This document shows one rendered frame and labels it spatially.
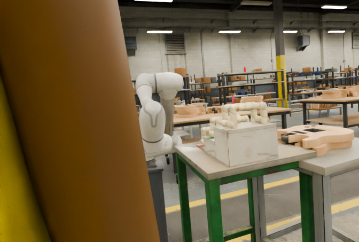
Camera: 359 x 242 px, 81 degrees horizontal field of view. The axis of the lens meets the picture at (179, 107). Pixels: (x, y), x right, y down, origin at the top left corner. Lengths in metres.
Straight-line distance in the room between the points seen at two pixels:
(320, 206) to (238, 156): 0.49
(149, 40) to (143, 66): 1.51
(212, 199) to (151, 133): 0.41
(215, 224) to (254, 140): 0.42
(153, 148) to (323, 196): 0.85
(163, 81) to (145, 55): 10.99
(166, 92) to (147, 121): 0.60
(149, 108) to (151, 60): 11.55
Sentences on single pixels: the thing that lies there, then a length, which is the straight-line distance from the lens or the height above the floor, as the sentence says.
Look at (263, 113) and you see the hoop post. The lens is 1.10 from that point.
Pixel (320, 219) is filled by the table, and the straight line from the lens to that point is 1.36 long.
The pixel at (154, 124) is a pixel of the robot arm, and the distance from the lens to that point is 0.87.
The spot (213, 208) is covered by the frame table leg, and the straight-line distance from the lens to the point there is 1.06.
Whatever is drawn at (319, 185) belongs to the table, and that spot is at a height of 0.79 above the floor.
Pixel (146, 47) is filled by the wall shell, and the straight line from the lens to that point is 12.48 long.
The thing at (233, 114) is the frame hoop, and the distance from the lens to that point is 1.01.
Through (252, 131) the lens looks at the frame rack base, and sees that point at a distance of 1.06.
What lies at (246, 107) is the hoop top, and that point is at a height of 1.20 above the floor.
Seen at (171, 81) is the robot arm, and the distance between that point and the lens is 1.41.
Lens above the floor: 1.29
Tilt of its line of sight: 4 degrees down
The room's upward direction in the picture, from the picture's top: 5 degrees counter-clockwise
